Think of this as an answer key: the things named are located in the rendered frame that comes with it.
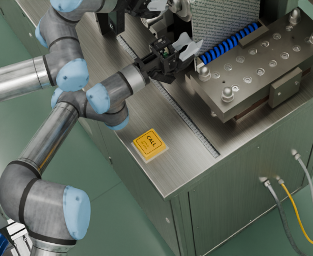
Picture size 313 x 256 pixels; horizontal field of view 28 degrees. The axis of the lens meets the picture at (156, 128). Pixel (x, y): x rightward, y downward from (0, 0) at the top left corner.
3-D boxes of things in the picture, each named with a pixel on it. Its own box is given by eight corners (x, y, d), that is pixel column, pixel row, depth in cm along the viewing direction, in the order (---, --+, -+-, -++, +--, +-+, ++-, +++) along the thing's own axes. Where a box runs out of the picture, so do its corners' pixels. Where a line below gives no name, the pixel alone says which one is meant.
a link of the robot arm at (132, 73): (134, 99, 176) (119, 79, 179) (148, 90, 176) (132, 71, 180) (131, 85, 169) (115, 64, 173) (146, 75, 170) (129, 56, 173)
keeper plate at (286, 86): (268, 103, 190) (270, 84, 180) (294, 86, 192) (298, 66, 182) (273, 109, 189) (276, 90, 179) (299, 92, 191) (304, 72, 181)
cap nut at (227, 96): (218, 95, 179) (218, 87, 175) (228, 89, 179) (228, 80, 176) (226, 104, 177) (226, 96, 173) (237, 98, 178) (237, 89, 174)
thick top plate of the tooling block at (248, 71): (190, 85, 188) (189, 74, 183) (296, 18, 196) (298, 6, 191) (223, 123, 181) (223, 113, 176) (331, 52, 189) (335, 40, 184)
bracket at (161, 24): (153, 69, 201) (142, 6, 174) (169, 58, 202) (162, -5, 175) (162, 80, 199) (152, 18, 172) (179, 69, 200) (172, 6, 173)
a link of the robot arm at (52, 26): (38, 59, 151) (60, 29, 144) (29, 23, 156) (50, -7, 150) (67, 64, 156) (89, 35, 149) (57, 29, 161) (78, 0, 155)
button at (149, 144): (133, 144, 189) (132, 140, 186) (153, 131, 190) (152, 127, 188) (146, 161, 186) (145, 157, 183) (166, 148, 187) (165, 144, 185)
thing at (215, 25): (193, 59, 187) (191, 19, 170) (257, 19, 191) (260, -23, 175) (194, 60, 186) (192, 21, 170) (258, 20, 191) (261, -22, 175)
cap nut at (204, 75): (195, 75, 183) (194, 66, 179) (206, 68, 183) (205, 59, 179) (202, 83, 181) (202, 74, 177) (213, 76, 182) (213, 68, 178)
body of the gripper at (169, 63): (182, 51, 171) (144, 73, 169) (183, 68, 179) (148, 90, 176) (165, 32, 174) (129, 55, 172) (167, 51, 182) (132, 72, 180)
